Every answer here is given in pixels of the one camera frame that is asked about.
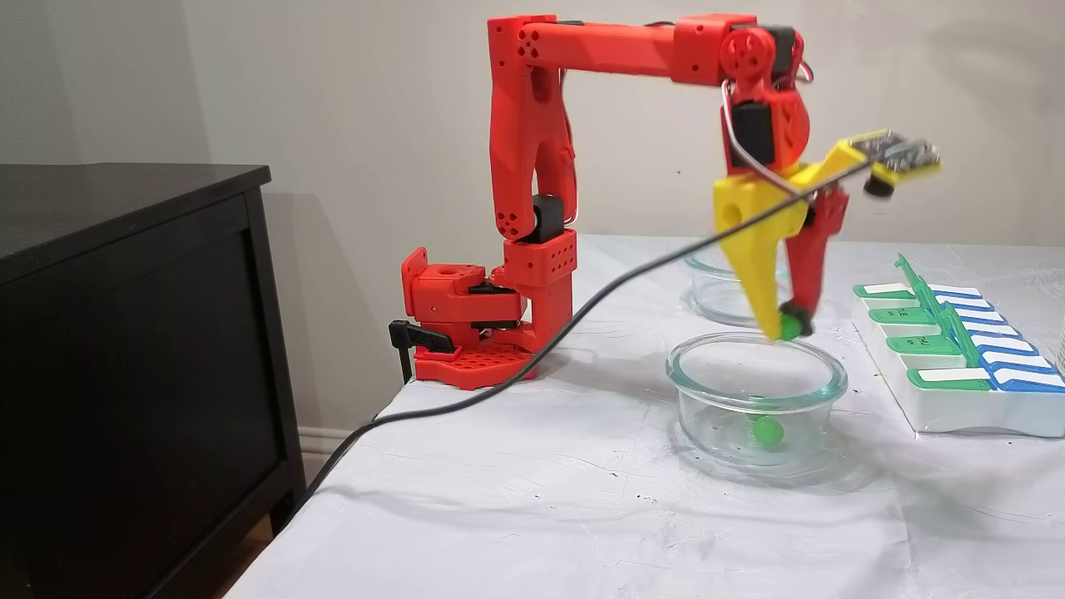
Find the weekly pill organizer box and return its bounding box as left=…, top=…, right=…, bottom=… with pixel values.
left=853, top=254, right=1065, bottom=438

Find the small glass bowl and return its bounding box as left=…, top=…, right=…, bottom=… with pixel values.
left=686, top=245, right=814, bottom=327

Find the large glass bowl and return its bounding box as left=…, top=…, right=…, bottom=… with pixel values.
left=666, top=333, right=850, bottom=467

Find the white tablecloth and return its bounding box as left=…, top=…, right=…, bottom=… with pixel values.
left=225, top=235, right=1065, bottom=599

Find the black table clamp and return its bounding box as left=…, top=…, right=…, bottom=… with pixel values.
left=389, top=320, right=456, bottom=384

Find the white baseboard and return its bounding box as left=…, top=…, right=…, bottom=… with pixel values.
left=298, top=426, right=371, bottom=492

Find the black wooden cabinet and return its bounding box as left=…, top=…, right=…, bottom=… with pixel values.
left=0, top=164, right=307, bottom=599

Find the black camera cable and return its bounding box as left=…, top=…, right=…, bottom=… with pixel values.
left=287, top=158, right=874, bottom=521

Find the camera circuit board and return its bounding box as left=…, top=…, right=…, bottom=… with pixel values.
left=849, top=129, right=943, bottom=199

